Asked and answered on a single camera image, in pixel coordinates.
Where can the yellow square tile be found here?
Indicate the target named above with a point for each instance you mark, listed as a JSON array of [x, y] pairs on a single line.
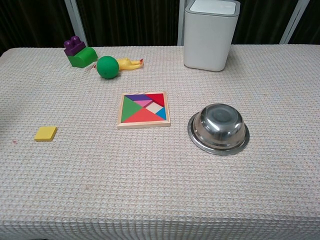
[[45, 134]]

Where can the blue triangular puzzle piece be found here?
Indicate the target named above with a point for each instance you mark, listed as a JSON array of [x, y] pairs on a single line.
[[162, 113]]

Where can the orange-red large tangram triangle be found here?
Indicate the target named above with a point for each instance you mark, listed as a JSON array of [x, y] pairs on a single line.
[[143, 117]]

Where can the wooden tangram tray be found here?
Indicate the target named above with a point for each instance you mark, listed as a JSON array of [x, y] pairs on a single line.
[[143, 125]]

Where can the red tangram triangle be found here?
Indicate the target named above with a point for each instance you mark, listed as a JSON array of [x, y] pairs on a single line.
[[157, 98]]

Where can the pink tangram triangle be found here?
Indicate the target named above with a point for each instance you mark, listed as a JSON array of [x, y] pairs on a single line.
[[144, 103]]

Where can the purple tangram parallelogram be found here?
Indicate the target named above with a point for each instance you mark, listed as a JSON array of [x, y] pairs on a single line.
[[138, 97]]

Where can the green tangram triangle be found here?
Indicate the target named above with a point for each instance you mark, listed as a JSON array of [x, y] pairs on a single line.
[[130, 108]]

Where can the upturned stainless steel bowl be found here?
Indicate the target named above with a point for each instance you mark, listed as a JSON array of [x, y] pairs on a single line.
[[220, 125]]

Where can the yellow rubber chicken toy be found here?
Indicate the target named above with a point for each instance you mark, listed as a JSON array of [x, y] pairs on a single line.
[[125, 64]]

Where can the green ball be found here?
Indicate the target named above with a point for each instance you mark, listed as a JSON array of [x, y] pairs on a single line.
[[107, 67]]

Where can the white plastic trash bin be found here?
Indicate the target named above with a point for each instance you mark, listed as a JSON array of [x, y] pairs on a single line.
[[207, 37]]

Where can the green building block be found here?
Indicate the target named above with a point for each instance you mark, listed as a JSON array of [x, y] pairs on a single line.
[[82, 58]]

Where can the black curtain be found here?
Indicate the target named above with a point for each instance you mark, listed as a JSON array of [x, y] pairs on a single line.
[[125, 22]]

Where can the purple building block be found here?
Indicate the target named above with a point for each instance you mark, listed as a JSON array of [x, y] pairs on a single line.
[[73, 47]]

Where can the grey metal frame post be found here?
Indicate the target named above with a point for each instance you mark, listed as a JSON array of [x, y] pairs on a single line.
[[181, 22], [293, 22], [75, 20]]

